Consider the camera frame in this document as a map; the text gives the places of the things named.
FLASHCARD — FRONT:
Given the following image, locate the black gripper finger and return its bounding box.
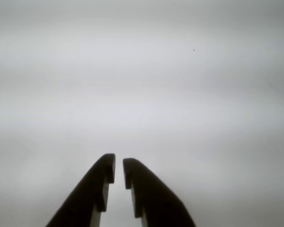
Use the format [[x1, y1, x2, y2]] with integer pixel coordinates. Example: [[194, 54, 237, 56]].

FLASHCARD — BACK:
[[45, 153, 116, 227], [123, 157, 197, 227]]

